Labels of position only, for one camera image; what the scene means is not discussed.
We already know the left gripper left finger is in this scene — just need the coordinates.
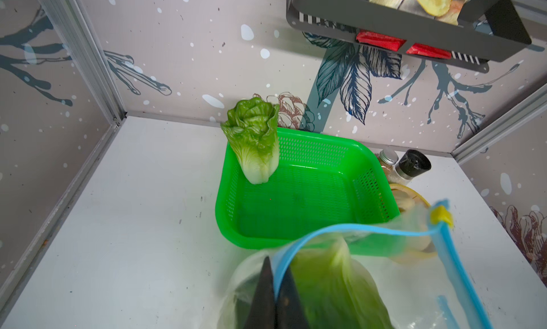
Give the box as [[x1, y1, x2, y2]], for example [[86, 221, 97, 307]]
[[244, 256, 276, 329]]

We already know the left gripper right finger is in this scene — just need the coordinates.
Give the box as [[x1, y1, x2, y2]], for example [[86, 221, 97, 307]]
[[276, 269, 309, 329]]

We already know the chinese cabbage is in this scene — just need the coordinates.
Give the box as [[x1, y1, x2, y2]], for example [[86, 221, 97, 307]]
[[218, 238, 393, 328], [221, 97, 280, 185]]

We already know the clear zipper bag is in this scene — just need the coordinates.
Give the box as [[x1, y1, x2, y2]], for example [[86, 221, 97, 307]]
[[212, 201, 491, 328]]

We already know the upright chinese cabbage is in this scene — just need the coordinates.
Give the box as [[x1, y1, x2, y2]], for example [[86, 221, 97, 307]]
[[221, 97, 280, 185]]

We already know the green plastic basket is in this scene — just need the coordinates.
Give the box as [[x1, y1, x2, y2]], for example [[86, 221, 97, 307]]
[[215, 128, 400, 249]]

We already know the yellow bamboo steamer bowl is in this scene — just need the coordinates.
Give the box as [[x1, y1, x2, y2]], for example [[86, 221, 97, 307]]
[[390, 184, 437, 265]]

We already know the metal cap spice jar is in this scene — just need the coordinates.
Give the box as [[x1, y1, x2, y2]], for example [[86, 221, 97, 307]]
[[375, 148, 399, 177]]

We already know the black cap pepper grinder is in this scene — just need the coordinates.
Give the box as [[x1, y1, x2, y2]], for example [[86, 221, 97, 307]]
[[392, 149, 432, 185]]

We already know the black wall basket shelf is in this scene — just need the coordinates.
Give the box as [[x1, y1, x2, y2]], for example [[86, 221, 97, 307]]
[[286, 0, 531, 73]]

